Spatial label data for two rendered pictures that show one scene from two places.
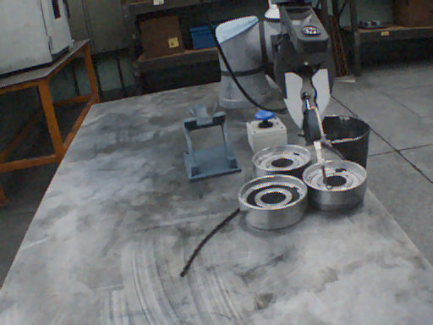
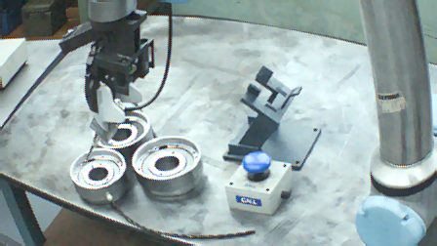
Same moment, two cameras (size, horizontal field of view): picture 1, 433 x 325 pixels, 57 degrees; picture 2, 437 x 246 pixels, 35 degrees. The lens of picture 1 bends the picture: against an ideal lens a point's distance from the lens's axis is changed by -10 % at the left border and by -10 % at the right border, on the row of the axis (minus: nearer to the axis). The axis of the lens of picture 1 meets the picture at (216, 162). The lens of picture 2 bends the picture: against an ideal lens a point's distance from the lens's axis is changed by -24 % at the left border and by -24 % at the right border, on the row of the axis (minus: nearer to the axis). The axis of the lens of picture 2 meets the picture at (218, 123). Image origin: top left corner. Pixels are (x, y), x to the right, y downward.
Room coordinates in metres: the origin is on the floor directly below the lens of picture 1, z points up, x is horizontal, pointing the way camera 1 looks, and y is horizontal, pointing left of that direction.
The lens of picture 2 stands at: (1.39, -0.93, 1.60)
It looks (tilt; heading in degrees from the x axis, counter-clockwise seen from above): 34 degrees down; 126
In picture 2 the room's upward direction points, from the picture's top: 10 degrees counter-clockwise
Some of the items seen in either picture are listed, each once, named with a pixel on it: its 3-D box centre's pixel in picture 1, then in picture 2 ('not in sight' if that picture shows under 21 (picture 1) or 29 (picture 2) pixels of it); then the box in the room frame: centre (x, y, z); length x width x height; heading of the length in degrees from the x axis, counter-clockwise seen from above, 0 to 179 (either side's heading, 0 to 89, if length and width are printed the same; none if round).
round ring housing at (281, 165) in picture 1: (282, 167); (168, 168); (0.70, -0.11, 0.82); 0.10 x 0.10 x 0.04
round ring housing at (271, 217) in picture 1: (273, 202); (122, 139); (0.59, -0.08, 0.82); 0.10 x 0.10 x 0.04
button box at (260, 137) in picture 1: (266, 134); (263, 186); (0.86, -0.11, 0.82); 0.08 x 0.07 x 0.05; 2
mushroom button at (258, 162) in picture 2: (265, 123); (258, 172); (0.85, -0.11, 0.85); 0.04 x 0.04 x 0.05
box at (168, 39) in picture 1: (161, 35); not in sight; (4.27, 0.34, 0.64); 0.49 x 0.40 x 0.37; 97
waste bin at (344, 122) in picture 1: (335, 169); not in sight; (1.81, -0.55, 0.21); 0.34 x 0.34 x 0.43
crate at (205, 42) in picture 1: (217, 33); not in sight; (4.32, -0.20, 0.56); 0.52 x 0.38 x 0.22; 89
